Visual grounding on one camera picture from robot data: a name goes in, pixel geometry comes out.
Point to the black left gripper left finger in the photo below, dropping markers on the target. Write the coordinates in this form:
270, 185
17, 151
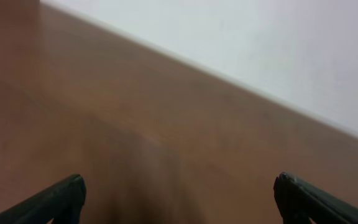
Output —
60, 203

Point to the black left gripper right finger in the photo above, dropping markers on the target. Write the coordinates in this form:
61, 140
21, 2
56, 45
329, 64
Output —
301, 202

